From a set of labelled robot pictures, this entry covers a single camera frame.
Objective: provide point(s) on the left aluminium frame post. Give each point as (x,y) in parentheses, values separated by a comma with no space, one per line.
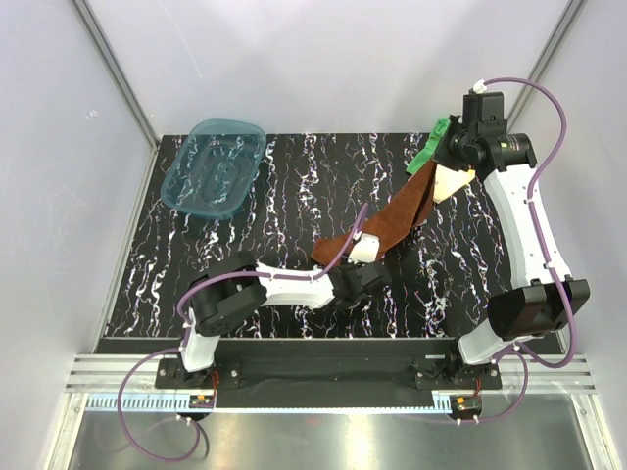
(107,55)

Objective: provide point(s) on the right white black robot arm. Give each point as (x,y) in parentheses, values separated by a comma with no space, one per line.
(543,294)

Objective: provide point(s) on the green towel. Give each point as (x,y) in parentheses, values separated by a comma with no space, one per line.
(424,155)

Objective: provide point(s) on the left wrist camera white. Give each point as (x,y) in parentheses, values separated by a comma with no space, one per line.
(365,249)

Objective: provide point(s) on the cream towel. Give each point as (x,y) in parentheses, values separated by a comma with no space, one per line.
(448,181)

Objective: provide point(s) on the teal transparent plastic bin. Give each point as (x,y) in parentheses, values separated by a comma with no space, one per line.
(214,169)

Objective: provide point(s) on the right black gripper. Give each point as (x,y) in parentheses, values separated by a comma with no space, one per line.
(442,157)

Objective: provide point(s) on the aluminium frame post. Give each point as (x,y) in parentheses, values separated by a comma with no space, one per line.
(568,18)
(107,55)

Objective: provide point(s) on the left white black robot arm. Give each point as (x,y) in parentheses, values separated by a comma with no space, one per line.
(220,301)

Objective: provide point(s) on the right aluminium frame post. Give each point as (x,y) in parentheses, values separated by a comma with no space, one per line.
(568,18)

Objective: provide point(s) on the brown towel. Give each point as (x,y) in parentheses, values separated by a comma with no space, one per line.
(406,210)

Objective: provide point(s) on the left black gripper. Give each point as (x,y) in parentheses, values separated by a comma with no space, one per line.
(347,265)

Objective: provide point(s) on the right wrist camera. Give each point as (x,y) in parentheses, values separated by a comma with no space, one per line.
(479,87)

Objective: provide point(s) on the aluminium frame rail front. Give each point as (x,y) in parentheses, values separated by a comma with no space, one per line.
(123,382)

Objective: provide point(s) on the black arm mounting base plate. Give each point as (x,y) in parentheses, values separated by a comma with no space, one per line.
(427,364)

